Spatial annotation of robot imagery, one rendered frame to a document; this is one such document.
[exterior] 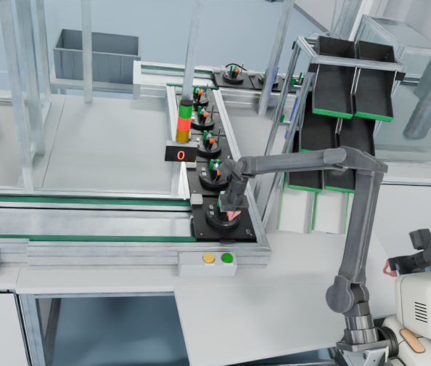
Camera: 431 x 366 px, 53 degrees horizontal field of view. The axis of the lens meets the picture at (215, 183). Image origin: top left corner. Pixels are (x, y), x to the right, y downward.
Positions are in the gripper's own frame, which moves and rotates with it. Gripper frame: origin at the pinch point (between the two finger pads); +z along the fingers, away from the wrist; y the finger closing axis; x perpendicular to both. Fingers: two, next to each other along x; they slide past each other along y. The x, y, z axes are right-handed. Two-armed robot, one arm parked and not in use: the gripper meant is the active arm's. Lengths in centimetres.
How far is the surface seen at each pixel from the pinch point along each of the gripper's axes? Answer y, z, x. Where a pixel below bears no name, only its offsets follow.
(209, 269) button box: 7.9, 11.6, 14.9
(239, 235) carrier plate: -5.4, 8.8, 0.4
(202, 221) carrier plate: 8.5, 9.1, -7.0
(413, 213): -134, 46, -58
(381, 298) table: -62, 19, 23
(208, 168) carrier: 2.0, 7.4, -40.7
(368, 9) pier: -270, 29, -444
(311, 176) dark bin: -30.5, -16.1, -7.9
